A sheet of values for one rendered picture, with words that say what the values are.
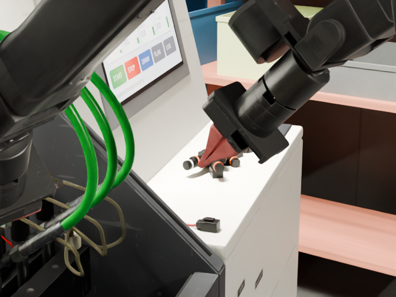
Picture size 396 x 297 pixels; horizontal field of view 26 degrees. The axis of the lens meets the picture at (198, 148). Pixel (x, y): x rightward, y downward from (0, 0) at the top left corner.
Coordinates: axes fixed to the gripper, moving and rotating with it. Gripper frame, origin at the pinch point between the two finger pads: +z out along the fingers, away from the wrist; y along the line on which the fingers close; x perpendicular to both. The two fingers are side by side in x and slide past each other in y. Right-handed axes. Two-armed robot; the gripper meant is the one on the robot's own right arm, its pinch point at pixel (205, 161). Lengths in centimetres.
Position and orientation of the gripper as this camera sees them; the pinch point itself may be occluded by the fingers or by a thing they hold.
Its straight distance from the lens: 107.0
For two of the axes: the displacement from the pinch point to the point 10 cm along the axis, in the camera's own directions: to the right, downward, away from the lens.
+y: -6.2, -7.8, 1.3
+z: -6.0, 5.7, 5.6
